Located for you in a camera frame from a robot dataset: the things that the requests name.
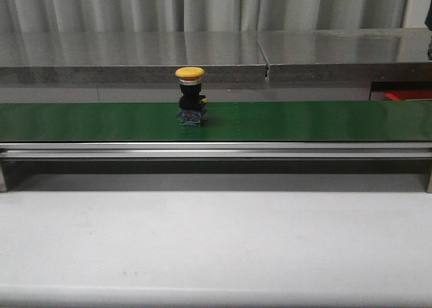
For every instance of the green conveyor belt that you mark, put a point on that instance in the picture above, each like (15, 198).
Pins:
(310, 121)

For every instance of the red plastic tray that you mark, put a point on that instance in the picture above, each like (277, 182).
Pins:
(409, 95)

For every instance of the conveyor support leg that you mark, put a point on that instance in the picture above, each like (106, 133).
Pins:
(7, 170)
(427, 175)

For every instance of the left conveyor support leg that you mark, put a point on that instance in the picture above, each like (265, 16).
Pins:
(7, 170)

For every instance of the right conveyor support leg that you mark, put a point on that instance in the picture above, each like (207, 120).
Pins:
(427, 175)

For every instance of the grey stone counter slab right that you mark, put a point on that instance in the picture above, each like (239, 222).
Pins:
(364, 55)

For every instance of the grey pleated curtain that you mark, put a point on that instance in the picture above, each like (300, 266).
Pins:
(197, 15)

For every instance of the grey stone counter slab left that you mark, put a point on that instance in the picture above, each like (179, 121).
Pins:
(129, 57)

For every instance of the grey stone counter slab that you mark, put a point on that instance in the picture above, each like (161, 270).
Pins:
(364, 55)
(129, 57)

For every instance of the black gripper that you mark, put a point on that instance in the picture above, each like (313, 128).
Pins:
(429, 26)

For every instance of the aluminium conveyor frame rail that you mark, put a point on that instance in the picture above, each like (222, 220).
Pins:
(217, 150)

